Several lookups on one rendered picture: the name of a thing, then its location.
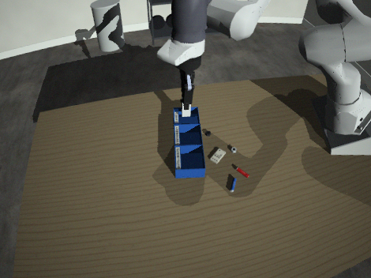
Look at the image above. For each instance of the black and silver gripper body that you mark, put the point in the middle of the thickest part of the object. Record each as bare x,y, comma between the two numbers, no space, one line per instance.
189,66

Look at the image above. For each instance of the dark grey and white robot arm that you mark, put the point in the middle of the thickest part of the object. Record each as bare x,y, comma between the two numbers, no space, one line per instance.
347,38

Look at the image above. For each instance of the white domino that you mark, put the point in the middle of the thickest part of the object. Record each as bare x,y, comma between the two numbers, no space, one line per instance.
218,156

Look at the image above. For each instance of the blue three-compartment bin rack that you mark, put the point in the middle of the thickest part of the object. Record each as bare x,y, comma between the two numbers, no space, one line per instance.
188,145

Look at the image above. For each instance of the red battery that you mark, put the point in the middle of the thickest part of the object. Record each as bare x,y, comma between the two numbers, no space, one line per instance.
242,172

